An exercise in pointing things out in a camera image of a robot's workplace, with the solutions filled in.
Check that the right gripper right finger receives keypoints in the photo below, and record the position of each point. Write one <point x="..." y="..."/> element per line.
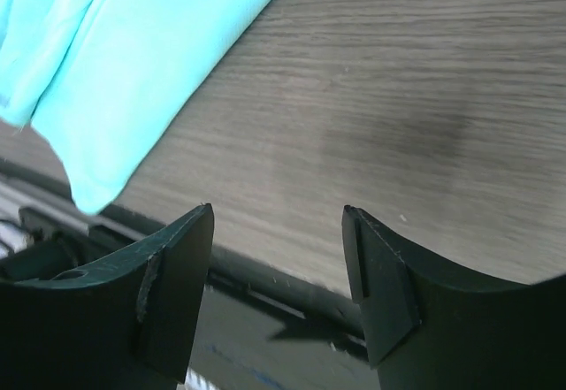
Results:
<point x="430" y="323"/>

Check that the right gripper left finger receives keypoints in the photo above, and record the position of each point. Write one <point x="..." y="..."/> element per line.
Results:
<point x="76" y="317"/>

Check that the teal t shirt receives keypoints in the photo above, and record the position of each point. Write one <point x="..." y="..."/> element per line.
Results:
<point x="101" y="80"/>

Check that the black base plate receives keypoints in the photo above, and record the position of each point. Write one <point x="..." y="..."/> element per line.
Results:
<point x="260" y="328"/>

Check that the aluminium rail frame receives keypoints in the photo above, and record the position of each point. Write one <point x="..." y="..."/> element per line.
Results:
<point x="30" y="215"/>

